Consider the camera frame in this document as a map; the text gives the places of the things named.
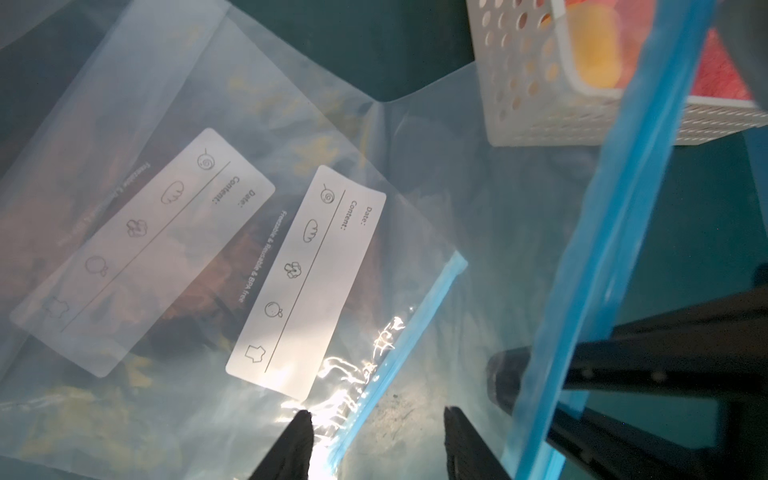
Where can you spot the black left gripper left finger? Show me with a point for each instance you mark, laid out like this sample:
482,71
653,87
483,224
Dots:
289,457

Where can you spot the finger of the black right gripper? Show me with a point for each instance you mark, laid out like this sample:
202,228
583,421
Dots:
716,349
607,448

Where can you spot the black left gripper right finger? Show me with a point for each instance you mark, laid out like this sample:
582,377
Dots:
468,456

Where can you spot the clear zip-top bag blue zipper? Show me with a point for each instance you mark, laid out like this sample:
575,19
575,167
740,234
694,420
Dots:
550,235

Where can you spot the pink peach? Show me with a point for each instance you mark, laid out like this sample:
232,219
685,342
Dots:
716,76

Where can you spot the yellow peach back middle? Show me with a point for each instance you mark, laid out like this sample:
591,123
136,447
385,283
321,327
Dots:
594,29

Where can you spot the white perforated plastic basket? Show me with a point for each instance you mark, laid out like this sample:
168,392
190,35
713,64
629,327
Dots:
552,73

